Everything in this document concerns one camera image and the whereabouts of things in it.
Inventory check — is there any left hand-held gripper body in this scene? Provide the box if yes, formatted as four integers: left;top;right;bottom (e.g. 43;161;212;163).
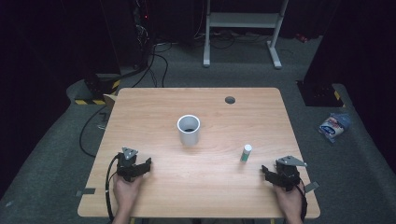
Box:
116;147;140;183

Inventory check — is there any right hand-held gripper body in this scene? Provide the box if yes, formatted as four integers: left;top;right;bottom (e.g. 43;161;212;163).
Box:
273;155;308;192

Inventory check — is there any person's right hand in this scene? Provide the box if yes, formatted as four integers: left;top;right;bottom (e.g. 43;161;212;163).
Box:
272;182;304;219

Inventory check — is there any grey tape strip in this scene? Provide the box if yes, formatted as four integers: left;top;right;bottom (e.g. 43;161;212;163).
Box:
304;181;320;194
75;188;96;198

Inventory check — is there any green glue stick white cap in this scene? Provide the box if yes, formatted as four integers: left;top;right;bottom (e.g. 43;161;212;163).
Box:
239;144;253;163

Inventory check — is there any white cup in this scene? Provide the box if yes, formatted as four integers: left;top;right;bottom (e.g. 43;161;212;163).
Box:
177;114;202;147

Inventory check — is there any brown cardboard piece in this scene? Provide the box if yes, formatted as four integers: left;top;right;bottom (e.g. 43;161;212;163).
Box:
103;93;118;112

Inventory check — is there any blue white packet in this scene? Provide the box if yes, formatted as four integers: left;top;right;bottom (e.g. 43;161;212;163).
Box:
318;112;352;144

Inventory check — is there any black stand base striped tape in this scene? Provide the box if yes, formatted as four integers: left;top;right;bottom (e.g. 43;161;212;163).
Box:
296;79;346;108
74;73;121;106

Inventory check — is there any black computer tower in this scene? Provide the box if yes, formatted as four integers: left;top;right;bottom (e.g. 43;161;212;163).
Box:
118;0;157;70

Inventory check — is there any white metal stand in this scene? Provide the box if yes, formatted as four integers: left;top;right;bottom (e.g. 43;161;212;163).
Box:
202;0;290;70

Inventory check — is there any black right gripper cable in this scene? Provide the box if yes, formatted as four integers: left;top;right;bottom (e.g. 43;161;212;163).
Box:
296;177;309;224

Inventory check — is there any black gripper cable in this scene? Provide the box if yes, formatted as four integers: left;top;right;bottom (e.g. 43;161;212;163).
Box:
296;177;309;224
105;153;121;224

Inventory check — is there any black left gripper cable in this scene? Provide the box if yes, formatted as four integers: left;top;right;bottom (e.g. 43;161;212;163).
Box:
105;153;121;224

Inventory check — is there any black floor cable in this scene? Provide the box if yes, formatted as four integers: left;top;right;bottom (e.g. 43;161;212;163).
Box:
78;105;108;159

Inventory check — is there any black cable bundle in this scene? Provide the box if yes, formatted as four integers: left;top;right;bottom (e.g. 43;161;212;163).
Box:
102;40;174;89

